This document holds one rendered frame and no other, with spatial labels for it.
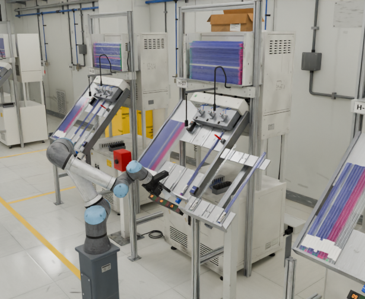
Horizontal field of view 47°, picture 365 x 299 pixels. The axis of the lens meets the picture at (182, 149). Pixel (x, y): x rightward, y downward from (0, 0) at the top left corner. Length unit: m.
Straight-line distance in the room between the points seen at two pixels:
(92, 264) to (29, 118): 4.83
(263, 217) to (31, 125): 4.70
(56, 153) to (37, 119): 4.78
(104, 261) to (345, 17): 2.87
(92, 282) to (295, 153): 2.67
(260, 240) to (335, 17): 2.08
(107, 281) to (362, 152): 1.53
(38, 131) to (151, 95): 3.38
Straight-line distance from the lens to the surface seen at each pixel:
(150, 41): 3.99
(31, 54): 6.93
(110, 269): 2.47
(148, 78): 3.99
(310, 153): 4.34
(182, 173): 2.76
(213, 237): 3.01
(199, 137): 2.87
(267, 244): 3.33
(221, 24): 3.34
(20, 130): 6.94
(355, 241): 2.04
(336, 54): 4.08
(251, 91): 2.72
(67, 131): 4.16
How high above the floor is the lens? 1.71
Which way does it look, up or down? 16 degrees down
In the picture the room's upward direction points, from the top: straight up
